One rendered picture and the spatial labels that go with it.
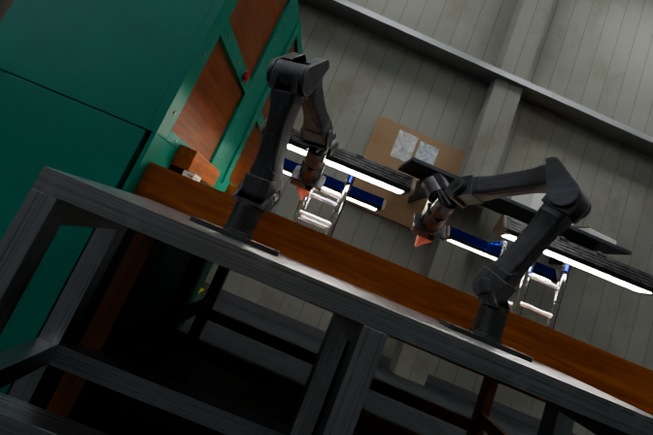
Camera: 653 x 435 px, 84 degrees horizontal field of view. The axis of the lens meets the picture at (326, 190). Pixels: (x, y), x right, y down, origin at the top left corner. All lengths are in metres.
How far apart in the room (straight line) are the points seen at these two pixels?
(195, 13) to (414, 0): 3.56
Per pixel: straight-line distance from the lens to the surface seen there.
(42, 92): 1.29
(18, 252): 0.74
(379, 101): 3.89
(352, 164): 1.34
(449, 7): 4.67
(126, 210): 0.67
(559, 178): 0.94
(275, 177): 0.80
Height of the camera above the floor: 0.71
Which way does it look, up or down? 10 degrees up
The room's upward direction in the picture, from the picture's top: 23 degrees clockwise
